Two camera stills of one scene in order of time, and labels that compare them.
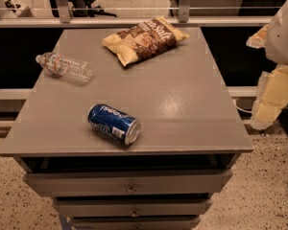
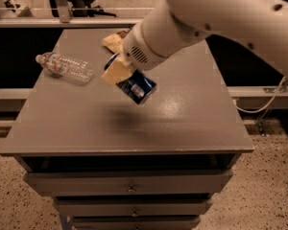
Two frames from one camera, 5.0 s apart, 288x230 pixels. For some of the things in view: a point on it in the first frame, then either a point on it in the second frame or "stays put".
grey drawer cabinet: [191, 136] stays put
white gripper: [283, 37] → [134, 52]
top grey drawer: [127, 183] stays put
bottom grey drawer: [134, 222] stays put
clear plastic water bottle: [57, 64] stays put
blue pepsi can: [114, 123] → [137, 85]
